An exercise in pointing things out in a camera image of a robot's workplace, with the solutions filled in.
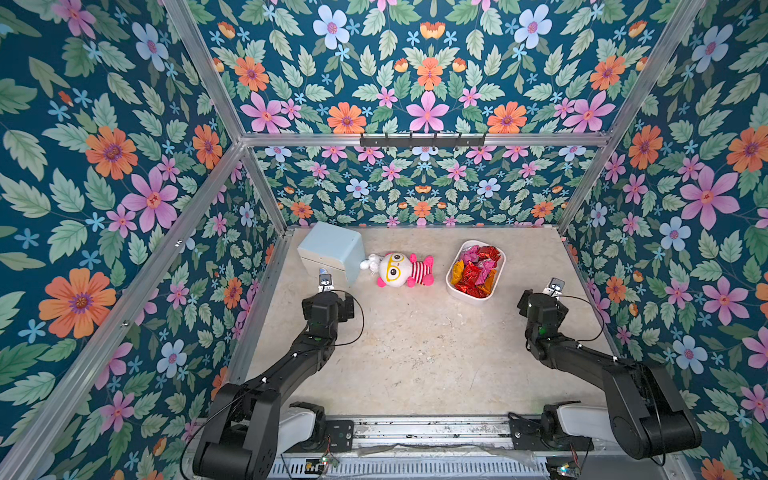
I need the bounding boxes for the orange tea bag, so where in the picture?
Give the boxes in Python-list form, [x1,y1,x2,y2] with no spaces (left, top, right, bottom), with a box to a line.
[479,270,497,297]

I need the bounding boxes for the red tea bag bottom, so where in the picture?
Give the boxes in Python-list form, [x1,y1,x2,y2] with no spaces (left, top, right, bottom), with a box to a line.
[454,281,486,299]

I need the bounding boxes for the red tea bag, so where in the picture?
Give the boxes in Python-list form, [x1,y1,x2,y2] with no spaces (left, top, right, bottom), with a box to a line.
[461,263,482,285]
[477,245,501,261]
[454,281,486,299]

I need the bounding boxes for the red tea bag top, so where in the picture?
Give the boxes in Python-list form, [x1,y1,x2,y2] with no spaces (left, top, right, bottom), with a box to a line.
[477,245,501,261]

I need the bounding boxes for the pink tea bag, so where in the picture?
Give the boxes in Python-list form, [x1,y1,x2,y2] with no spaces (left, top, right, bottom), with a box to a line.
[475,258,497,285]
[460,245,480,265]

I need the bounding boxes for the yellow tea bag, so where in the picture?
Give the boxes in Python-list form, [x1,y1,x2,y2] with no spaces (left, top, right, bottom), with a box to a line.
[450,260,465,285]

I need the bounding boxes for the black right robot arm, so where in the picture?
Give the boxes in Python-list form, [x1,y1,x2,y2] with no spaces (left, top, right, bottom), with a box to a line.
[517,289,702,460]

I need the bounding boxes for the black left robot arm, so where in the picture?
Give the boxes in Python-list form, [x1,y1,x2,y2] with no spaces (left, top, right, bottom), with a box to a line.
[191,269,356,479]

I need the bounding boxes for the white plastic storage box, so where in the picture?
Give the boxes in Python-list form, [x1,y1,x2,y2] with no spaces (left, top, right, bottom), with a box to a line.
[445,240,506,305]

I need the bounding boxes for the light blue mini cabinet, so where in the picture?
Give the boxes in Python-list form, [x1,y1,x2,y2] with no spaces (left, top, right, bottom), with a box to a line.
[297,222,367,287]

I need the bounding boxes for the small white plush bunny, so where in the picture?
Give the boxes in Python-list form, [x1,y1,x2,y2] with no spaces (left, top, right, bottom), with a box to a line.
[360,254,382,273]

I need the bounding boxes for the white pink plush doll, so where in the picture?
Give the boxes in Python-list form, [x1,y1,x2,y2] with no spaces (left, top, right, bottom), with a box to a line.
[376,252,435,288]

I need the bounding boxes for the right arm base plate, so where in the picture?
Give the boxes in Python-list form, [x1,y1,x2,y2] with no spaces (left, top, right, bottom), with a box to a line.
[507,401,594,452]

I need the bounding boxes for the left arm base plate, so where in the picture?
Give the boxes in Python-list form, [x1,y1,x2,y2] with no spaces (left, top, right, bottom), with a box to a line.
[278,402,355,453]

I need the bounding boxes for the black hook rail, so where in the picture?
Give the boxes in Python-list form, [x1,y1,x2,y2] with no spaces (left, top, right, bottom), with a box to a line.
[359,133,486,149]

